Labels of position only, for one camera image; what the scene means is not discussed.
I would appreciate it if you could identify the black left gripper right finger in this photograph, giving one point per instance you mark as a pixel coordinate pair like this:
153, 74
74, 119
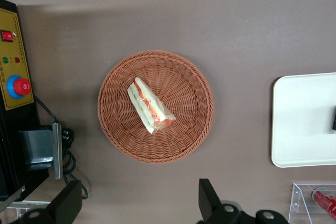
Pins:
210, 203

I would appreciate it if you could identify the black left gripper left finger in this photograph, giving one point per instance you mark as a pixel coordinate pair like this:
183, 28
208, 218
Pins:
65, 203

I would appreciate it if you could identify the triangle sandwich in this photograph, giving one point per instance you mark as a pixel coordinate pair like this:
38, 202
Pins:
147, 103

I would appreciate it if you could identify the round brown wicker basket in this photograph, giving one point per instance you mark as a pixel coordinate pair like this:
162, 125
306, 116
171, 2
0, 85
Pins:
183, 129

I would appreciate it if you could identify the cream plastic tray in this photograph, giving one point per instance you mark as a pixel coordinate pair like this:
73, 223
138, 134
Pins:
302, 119

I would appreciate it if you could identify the black machine with yellow panel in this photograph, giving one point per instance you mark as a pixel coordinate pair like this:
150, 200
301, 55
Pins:
10, 142

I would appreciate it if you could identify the clear acrylic bottle rack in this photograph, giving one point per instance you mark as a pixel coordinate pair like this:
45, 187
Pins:
298, 203

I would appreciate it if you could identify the red cola bottle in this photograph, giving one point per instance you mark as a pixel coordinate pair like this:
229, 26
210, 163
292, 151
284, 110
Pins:
326, 201

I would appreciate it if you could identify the red emergency stop button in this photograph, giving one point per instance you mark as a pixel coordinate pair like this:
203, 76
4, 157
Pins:
21, 87

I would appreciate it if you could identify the small black box white label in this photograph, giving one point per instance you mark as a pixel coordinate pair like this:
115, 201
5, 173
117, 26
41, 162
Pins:
334, 119

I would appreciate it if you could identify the red rocker switch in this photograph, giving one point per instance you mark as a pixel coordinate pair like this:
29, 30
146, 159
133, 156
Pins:
7, 36

